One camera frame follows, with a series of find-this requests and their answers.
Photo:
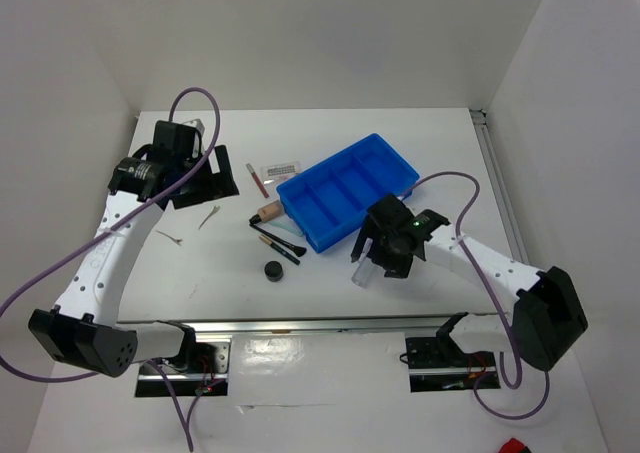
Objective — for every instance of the black round jar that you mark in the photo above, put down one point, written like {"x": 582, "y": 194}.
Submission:
{"x": 273, "y": 271}

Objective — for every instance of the clear plastic tube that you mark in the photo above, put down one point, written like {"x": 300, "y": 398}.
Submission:
{"x": 365, "y": 267}

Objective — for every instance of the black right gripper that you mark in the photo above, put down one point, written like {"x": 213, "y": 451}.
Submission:
{"x": 369, "y": 229}

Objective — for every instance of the black makeup brush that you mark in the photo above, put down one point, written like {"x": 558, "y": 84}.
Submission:
{"x": 298, "y": 251}

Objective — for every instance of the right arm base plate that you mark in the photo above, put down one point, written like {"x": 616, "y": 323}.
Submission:
{"x": 432, "y": 370}

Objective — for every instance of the beige hair clip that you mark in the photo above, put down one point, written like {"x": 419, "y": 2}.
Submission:
{"x": 214, "y": 210}

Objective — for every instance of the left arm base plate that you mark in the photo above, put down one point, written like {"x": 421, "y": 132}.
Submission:
{"x": 206, "y": 373}

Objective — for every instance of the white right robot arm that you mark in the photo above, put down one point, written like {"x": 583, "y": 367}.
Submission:
{"x": 538, "y": 314}

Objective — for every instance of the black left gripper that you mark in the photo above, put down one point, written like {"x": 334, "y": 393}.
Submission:
{"x": 219, "y": 184}

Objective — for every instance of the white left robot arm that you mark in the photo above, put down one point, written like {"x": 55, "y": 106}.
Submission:
{"x": 131, "y": 214}

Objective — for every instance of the red black object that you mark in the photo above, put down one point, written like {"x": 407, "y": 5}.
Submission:
{"x": 514, "y": 445}

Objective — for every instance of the aluminium front rail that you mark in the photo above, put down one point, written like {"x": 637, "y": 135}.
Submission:
{"x": 280, "y": 325}

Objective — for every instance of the aluminium side rail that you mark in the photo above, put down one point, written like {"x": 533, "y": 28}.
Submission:
{"x": 506, "y": 210}

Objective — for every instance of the brown hair clip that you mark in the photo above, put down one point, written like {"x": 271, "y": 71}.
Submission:
{"x": 174, "y": 240}

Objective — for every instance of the mint green spatula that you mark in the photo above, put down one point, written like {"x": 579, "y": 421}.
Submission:
{"x": 291, "y": 228}

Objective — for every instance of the false eyelash packet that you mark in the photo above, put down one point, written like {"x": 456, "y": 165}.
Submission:
{"x": 279, "y": 173}

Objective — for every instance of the blue compartment tray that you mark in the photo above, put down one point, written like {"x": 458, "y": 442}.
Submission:
{"x": 329, "y": 200}

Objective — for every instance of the gold green mascara tube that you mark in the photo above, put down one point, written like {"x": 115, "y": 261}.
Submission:
{"x": 280, "y": 250}

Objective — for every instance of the beige foundation bottle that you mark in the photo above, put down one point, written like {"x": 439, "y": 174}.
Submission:
{"x": 267, "y": 213}

